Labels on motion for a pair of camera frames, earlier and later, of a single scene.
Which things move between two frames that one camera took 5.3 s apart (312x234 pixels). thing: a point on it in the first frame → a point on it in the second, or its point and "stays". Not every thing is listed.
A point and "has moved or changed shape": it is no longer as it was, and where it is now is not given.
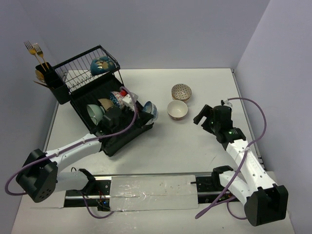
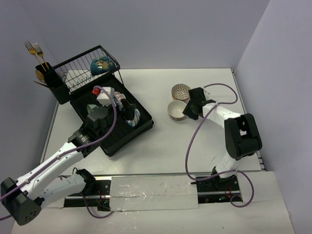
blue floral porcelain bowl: (150, 107) has moved or changed shape
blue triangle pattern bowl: (117, 98) stays
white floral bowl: (177, 109) stays
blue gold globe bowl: (101, 65) stays
